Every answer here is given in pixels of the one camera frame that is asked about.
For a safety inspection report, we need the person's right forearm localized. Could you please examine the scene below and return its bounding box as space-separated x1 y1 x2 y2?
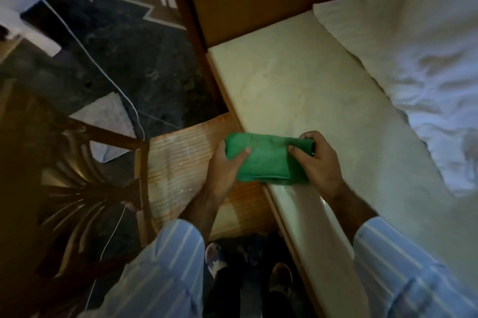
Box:
325 181 478 318

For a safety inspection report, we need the cream mattress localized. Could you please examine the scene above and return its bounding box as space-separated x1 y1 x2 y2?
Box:
207 9 478 318

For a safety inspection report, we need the person's left slipper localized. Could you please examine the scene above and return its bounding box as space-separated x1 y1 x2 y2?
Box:
205 242 229 279

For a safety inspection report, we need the dark wooden chair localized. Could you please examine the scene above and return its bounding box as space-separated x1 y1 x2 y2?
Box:
0 79 155 318

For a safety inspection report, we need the green cloth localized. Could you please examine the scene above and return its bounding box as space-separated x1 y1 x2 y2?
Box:
225 132 315 186

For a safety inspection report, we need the person's right hand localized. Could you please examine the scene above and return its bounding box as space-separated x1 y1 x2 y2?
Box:
286 130 345 201

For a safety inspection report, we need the person's slipper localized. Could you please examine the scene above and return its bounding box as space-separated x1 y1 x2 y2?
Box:
205 242 229 279
270 262 294 300

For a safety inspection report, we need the white cable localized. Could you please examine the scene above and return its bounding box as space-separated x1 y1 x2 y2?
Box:
7 0 146 313

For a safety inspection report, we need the person's left hand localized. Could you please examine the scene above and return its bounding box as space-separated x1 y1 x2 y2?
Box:
202 140 252 203

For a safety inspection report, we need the white floor cloth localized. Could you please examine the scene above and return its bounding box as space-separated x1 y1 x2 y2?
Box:
69 92 138 164

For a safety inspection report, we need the white bed sheet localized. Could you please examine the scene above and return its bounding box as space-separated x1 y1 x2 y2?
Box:
313 0 478 197

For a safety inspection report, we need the person's left forearm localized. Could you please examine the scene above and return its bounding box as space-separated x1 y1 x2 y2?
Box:
80 191 225 318

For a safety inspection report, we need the wooden bed frame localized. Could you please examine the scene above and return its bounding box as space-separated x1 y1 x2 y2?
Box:
157 0 364 318

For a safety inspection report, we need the person's right slipper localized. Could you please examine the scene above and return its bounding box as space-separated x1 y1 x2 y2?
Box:
270 262 294 300

